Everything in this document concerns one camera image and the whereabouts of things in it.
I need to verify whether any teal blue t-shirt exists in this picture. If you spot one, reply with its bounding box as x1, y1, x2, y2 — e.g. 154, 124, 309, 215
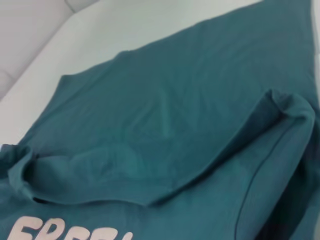
0, 0, 320, 240

